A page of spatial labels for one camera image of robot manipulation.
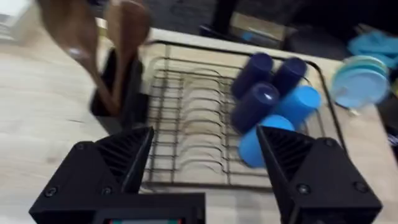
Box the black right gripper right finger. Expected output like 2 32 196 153
255 125 384 224

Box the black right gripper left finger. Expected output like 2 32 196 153
28 126 155 224

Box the wooden spoon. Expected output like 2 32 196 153
36 0 121 116
104 0 152 108

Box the light blue cup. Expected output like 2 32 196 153
238 114 296 169
273 85 323 129

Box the black cutlery holder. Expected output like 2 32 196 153
89 48 149 131

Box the dark blue cup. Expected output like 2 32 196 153
272 57 308 97
230 52 274 100
230 82 280 134

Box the light blue plate stack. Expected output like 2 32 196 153
330 55 391 110

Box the blue cloth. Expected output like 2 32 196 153
347 30 398 70

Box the black wire dish rack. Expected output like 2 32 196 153
136 39 349 191

